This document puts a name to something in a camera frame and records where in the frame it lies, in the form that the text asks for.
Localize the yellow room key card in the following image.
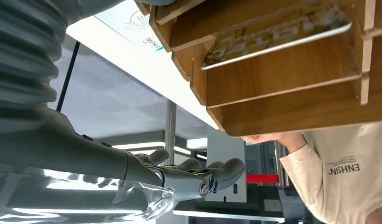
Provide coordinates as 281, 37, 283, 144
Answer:
202, 0, 353, 71

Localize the person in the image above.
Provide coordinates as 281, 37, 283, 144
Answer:
242, 121, 382, 224

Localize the red barrier belt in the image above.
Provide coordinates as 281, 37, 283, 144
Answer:
246, 174, 280, 184

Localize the grey kiosk stand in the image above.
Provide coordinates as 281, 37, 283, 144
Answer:
205, 126, 248, 204

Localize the wooden card organizer box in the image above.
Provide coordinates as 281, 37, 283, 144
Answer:
135, 0, 382, 138

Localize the chrome stanchion post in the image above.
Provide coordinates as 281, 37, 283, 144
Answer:
164, 100, 177, 166

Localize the clear plastic hand wrap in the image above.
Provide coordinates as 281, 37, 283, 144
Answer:
0, 167, 176, 224

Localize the white card reader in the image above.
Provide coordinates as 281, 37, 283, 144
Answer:
94, 0, 172, 54

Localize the metal stanchion post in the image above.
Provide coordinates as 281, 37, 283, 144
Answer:
272, 140, 288, 187

